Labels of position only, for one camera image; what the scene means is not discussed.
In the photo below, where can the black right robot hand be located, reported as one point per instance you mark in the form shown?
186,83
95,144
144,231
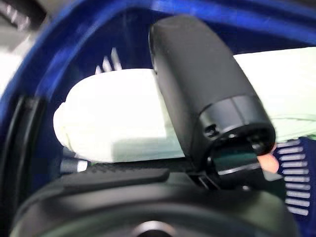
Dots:
197,74

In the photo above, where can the napa cabbage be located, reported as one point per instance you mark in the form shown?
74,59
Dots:
111,111

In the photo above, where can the blue plastic shopping basket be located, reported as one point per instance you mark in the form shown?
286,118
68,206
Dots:
74,37

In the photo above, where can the tan potato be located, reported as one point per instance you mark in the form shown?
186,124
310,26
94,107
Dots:
269,163

